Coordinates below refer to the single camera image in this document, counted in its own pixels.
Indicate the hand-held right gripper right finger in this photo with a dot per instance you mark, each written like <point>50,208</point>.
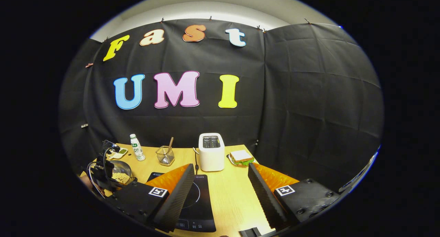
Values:
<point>264,197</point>

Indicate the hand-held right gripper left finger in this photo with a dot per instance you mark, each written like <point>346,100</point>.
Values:
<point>175,199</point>

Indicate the black induction cooktop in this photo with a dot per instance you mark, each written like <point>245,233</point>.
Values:
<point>199,206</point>

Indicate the pile of yellow soybeans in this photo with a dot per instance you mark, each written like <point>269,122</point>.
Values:
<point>121,177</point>

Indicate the white divided tray of beans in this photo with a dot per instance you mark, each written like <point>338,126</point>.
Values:
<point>118,154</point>

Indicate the white drink bottle green label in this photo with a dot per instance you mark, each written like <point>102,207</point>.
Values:
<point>138,149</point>

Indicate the sandwich with lettuce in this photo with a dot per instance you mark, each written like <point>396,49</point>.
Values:
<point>241,156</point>

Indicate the white toaster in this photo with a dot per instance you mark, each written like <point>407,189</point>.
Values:
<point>211,158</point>

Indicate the black backdrop cloth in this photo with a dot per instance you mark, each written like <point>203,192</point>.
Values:
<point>302,92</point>

